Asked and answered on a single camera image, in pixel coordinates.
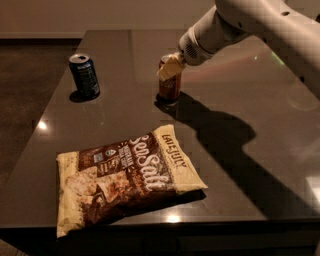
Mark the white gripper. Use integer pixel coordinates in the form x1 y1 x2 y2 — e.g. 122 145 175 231
157 7 248 81

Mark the red coke can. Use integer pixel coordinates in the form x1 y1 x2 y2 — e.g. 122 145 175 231
158 54 183 102

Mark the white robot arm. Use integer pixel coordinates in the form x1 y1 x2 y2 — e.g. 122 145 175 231
157 0 320 96

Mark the blue soda can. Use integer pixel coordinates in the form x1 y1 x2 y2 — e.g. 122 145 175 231
69 53 100 100

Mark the brown chip bag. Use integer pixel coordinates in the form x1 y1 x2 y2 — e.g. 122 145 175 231
57 124 206 237

